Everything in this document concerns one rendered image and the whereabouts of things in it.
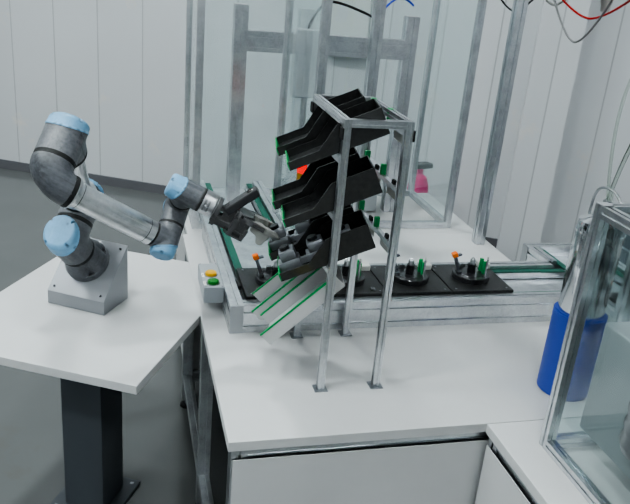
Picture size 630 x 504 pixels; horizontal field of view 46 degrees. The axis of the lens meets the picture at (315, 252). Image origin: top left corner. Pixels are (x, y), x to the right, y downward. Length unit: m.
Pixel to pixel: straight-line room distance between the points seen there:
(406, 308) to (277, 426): 0.77
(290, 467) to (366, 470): 0.22
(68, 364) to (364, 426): 0.89
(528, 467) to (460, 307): 0.80
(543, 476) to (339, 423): 0.54
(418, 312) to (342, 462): 0.74
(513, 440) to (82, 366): 1.25
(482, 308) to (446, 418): 0.66
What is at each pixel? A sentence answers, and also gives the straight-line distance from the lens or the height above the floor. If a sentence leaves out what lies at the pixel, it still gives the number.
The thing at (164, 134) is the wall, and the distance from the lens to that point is 6.50.
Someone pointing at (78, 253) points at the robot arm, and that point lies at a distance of 2.52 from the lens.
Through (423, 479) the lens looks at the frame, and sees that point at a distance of 2.25.
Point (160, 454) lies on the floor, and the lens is 3.38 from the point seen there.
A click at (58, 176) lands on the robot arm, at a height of 1.43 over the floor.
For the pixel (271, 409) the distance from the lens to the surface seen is 2.12.
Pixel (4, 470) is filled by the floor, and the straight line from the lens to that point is 3.39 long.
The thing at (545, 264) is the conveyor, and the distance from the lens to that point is 3.16.
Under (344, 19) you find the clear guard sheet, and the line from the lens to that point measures 3.82.
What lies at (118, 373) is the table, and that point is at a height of 0.86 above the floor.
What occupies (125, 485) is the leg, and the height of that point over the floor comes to 0.01.
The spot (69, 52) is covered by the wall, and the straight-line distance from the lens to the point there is 6.78.
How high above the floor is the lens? 2.04
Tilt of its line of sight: 22 degrees down
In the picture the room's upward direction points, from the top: 5 degrees clockwise
